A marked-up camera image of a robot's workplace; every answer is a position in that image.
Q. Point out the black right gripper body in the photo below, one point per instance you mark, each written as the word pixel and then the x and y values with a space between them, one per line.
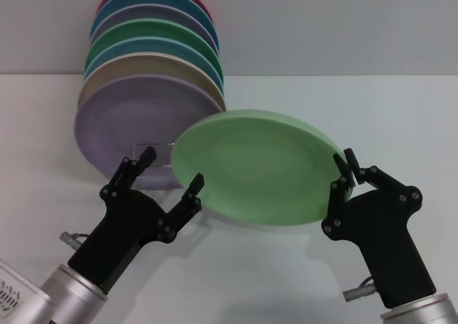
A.
pixel 390 245

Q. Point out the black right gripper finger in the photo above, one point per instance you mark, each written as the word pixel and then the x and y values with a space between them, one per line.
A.
pixel 336 202
pixel 386 182

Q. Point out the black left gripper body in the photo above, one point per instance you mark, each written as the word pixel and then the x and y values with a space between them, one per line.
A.
pixel 121 231

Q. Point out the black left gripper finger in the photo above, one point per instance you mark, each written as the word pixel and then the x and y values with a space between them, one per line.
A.
pixel 123 175
pixel 186 204

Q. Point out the light green plate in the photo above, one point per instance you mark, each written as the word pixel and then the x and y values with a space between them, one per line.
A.
pixel 257 166

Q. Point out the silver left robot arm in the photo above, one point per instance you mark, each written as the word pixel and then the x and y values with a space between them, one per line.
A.
pixel 68 295

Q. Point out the clear plate rack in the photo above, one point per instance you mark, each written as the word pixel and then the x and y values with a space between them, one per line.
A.
pixel 164 152

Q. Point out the lilac plate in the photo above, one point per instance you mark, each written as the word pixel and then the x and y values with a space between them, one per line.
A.
pixel 118 123

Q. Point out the beige plate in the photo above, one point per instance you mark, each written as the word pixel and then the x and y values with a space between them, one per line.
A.
pixel 143 66

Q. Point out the light blue plate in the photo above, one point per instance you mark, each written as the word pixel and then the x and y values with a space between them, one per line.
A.
pixel 150 46

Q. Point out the dark green plate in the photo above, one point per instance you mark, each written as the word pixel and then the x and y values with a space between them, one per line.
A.
pixel 150 29

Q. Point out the grey purple plate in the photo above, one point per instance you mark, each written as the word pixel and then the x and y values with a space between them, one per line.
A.
pixel 154 12

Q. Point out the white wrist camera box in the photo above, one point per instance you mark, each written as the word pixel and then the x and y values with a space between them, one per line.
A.
pixel 18 292

